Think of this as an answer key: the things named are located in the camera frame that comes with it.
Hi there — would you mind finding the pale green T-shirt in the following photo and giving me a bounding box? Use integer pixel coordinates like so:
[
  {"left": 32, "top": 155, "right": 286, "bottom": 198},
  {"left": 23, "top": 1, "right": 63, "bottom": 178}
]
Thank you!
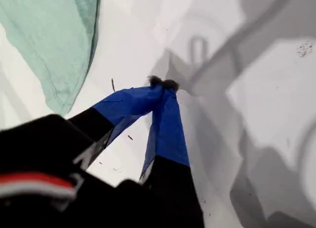
[{"left": 0, "top": 0, "right": 102, "bottom": 115}]

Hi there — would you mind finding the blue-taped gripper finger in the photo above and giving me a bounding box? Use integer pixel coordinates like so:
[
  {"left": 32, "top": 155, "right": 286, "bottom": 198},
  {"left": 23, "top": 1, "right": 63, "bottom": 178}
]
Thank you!
[
  {"left": 138, "top": 79, "right": 205, "bottom": 228},
  {"left": 66, "top": 76, "right": 164, "bottom": 170}
]

